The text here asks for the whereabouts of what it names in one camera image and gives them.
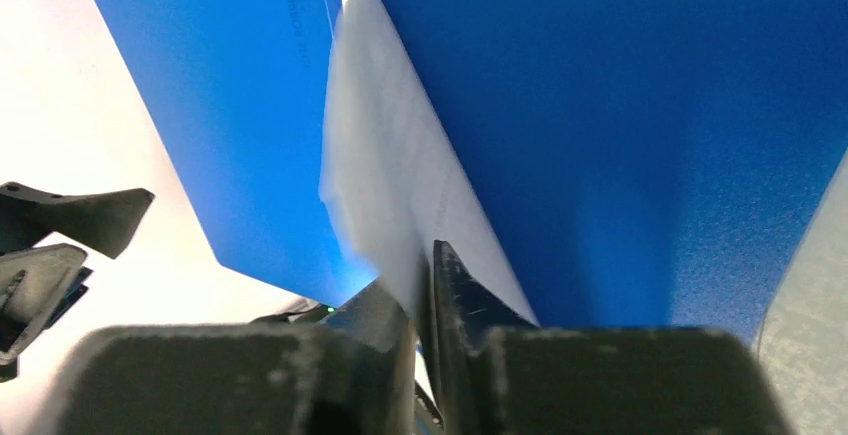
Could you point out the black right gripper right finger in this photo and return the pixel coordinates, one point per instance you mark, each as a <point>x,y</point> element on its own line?
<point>495,373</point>

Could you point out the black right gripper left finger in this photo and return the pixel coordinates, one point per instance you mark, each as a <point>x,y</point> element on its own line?
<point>351,373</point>

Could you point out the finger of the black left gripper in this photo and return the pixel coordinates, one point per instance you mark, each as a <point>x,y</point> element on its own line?
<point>34,283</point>
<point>105,223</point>

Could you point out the white paper sheet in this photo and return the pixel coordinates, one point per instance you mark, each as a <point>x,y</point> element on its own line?
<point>390,180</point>

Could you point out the blue plastic folder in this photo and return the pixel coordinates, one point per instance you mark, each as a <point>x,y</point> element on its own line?
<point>641,162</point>

